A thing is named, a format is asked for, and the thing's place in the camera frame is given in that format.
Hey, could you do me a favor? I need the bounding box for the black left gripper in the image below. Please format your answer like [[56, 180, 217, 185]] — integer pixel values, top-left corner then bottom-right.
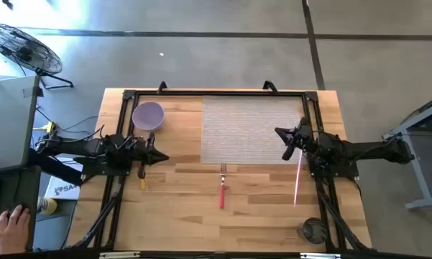
[[129, 133, 170, 171]]

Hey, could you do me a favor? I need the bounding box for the grey desk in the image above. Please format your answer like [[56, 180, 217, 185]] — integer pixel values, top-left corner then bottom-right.
[[0, 74, 42, 253]]

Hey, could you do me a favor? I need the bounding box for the white cardboard box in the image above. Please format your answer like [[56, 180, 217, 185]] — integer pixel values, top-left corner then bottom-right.
[[45, 157, 83, 201]]

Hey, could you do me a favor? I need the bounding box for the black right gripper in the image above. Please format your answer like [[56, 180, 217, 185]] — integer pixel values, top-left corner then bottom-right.
[[275, 117, 321, 162]]

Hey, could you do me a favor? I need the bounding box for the grey metal table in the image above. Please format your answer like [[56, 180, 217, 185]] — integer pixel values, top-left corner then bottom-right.
[[382, 91, 432, 212]]

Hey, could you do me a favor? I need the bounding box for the pink straw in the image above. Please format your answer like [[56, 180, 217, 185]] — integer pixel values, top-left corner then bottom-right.
[[293, 149, 303, 206]]

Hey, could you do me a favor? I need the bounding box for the dark glass cup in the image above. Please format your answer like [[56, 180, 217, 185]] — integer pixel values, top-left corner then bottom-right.
[[297, 217, 328, 245]]

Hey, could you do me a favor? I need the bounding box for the silver metal bracket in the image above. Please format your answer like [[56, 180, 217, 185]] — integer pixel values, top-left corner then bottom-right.
[[300, 253, 341, 259], [99, 251, 141, 259]]

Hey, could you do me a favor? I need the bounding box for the person's hand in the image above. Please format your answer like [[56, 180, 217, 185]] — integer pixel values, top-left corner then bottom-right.
[[0, 204, 32, 255]]

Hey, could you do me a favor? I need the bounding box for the grey woven placemat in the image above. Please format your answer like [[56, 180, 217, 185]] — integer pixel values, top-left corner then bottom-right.
[[200, 95, 306, 165]]

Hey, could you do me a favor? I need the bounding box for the dark device at left edge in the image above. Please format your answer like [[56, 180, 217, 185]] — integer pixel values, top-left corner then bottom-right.
[[71, 88, 373, 253]]

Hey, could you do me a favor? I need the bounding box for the red-handled metal fork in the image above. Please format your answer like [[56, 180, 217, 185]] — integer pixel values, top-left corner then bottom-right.
[[219, 163, 227, 209]]

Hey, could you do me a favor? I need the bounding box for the purple bowl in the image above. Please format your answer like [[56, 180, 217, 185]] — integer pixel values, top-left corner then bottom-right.
[[132, 101, 165, 132]]

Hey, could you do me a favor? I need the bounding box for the black floor fan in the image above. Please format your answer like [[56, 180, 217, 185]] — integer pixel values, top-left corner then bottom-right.
[[0, 22, 75, 90]]

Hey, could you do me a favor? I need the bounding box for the yellow bottle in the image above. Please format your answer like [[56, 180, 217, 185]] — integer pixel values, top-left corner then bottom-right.
[[37, 196, 58, 216]]

